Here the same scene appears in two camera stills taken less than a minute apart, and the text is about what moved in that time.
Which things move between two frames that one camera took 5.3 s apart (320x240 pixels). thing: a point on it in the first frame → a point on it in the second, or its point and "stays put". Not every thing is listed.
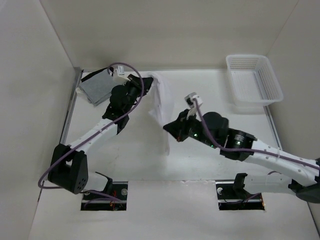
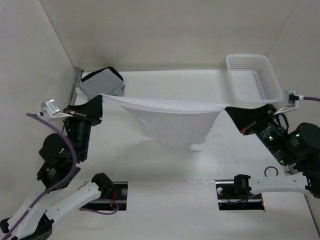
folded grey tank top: x=98 y=87 stays put
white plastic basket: x=253 y=80 stays put
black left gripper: x=134 y=82 → x=92 y=111
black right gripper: x=176 y=128 → x=244 y=118
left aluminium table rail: x=78 y=74 stays put
